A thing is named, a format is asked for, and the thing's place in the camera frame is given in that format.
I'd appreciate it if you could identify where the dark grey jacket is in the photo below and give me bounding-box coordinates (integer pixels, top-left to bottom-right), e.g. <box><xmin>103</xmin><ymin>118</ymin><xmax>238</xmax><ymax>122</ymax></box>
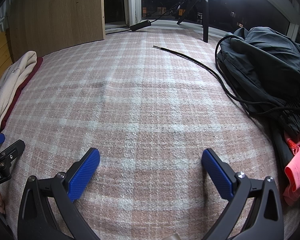
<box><xmin>215</xmin><ymin>26</ymin><xmax>300</xmax><ymax>137</ymax></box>

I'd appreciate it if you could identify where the pine wood board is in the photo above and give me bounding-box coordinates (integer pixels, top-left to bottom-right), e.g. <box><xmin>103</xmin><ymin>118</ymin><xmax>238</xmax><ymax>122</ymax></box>
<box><xmin>0</xmin><ymin>26</ymin><xmax>14</xmax><ymax>98</ymax></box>

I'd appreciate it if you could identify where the black power cable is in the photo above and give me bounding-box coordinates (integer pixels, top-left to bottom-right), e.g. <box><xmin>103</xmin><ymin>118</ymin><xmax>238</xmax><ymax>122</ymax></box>
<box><xmin>150</xmin><ymin>0</ymin><xmax>190</xmax><ymax>23</ymax></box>

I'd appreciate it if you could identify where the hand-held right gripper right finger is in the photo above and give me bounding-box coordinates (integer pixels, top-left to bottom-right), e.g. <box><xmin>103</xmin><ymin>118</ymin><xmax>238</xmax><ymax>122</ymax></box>
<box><xmin>201</xmin><ymin>148</ymin><xmax>284</xmax><ymax>240</ymax></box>

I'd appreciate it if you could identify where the black garment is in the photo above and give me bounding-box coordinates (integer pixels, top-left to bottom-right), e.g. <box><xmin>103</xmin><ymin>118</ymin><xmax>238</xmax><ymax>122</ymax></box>
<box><xmin>269</xmin><ymin>124</ymin><xmax>292</xmax><ymax>168</ymax></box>

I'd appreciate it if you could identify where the black tripod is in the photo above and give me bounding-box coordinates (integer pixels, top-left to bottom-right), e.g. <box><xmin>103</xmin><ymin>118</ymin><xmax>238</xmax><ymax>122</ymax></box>
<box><xmin>176</xmin><ymin>0</ymin><xmax>213</xmax><ymax>43</ymax></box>

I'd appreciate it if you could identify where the wooden cabinet panel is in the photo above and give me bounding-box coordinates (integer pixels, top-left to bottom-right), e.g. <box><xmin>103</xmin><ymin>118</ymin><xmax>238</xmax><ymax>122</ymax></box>
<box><xmin>6</xmin><ymin>0</ymin><xmax>106</xmax><ymax>63</ymax></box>

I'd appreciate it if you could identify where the black cylindrical handle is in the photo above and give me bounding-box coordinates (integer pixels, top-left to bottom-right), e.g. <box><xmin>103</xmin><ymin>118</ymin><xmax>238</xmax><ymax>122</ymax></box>
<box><xmin>129</xmin><ymin>19</ymin><xmax>152</xmax><ymax>32</ymax></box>

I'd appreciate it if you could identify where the pink plaid blanket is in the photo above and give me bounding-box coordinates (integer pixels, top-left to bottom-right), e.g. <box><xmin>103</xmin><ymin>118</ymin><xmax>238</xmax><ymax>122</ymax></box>
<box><xmin>0</xmin><ymin>26</ymin><xmax>300</xmax><ymax>240</ymax></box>

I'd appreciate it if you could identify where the dark red cloth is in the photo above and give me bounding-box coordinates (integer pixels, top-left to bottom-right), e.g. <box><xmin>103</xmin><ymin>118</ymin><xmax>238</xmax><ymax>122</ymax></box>
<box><xmin>1</xmin><ymin>56</ymin><xmax>44</xmax><ymax>131</ymax></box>

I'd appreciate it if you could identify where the cream buttoned cardigan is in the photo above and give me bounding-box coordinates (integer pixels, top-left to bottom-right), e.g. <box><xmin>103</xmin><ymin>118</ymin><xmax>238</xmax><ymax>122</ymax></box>
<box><xmin>0</xmin><ymin>51</ymin><xmax>37</xmax><ymax>130</ymax></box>

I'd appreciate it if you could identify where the pink garment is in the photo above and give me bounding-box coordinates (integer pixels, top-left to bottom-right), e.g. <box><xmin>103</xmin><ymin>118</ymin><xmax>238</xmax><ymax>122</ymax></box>
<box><xmin>282</xmin><ymin>127</ymin><xmax>300</xmax><ymax>207</ymax></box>

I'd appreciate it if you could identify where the white window frame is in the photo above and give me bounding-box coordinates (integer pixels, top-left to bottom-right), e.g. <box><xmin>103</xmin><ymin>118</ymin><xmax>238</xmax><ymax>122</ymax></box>
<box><xmin>104</xmin><ymin>0</ymin><xmax>300</xmax><ymax>43</ymax></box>

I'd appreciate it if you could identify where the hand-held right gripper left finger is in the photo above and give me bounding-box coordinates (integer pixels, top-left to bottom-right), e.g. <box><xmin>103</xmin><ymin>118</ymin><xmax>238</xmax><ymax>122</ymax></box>
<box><xmin>17</xmin><ymin>147</ymin><xmax>101</xmax><ymax>240</ymax></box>

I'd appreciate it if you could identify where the black cord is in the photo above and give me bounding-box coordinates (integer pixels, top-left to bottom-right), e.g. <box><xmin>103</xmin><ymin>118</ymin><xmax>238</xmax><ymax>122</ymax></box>
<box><xmin>152</xmin><ymin>45</ymin><xmax>300</xmax><ymax>110</ymax></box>

